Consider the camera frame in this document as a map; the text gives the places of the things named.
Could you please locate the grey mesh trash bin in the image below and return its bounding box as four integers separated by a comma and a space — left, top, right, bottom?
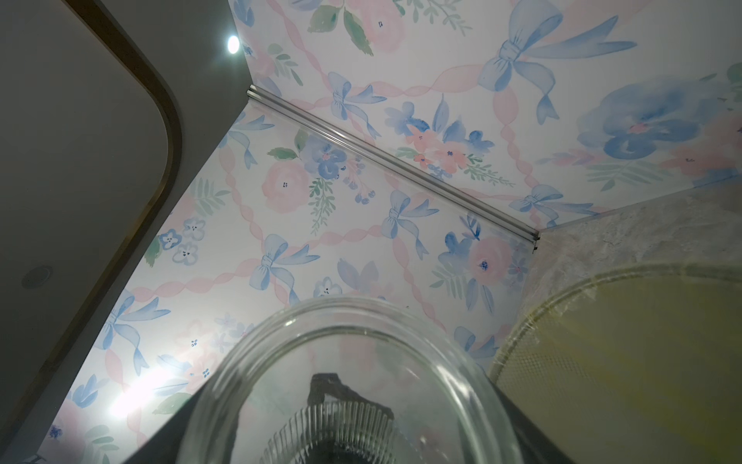
489, 263, 742, 464

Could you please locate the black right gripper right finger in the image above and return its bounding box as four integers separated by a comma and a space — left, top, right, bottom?
494, 387, 560, 464

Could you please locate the glass jar with tea leaves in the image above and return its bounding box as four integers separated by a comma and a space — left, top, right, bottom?
177, 297, 523, 463

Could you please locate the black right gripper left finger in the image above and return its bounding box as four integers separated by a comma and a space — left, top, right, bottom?
126, 399, 198, 464

